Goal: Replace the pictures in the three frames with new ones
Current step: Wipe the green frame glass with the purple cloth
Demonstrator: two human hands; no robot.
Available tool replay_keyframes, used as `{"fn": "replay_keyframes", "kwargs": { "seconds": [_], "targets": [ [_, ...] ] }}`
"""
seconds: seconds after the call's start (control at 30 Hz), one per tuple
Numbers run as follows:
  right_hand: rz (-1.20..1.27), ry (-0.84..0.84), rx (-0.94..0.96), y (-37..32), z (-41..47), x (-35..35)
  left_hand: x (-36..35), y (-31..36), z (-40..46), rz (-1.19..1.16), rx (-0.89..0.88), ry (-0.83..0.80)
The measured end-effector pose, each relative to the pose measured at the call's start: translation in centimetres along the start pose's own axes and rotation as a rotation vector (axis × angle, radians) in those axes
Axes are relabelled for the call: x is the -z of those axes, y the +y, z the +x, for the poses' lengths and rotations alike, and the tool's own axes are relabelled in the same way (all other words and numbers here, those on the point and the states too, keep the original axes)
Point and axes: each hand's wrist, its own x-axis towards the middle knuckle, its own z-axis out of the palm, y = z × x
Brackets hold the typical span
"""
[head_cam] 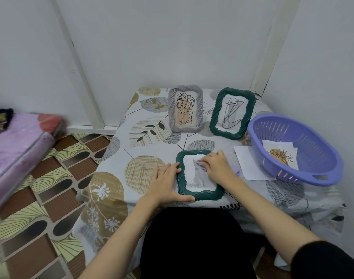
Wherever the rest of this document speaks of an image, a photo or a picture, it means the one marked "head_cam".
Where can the black trousers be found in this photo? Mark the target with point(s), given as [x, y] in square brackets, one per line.
[197, 244]

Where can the black sleeve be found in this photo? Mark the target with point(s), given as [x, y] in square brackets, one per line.
[325, 261]

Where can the purple cloth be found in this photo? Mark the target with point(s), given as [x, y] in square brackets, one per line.
[200, 164]

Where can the person's right hand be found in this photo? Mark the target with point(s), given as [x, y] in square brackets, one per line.
[220, 168]

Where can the person's left hand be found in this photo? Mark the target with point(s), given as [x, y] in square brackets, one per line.
[162, 185]

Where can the person's left forearm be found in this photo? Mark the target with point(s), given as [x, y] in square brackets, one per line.
[115, 244]

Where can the purple mattress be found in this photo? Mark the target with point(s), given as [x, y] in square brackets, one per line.
[17, 153]

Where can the white paper black line drawing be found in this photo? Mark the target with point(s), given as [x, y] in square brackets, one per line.
[249, 165]

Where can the white paper brown plant drawing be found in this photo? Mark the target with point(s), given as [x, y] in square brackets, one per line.
[281, 155]

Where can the purple plastic basket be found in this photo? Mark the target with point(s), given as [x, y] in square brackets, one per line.
[319, 159]

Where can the person's right forearm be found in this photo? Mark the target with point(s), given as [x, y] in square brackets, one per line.
[270, 217]

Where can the leaf patterned tablecloth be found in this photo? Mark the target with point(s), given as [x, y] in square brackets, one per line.
[147, 142]

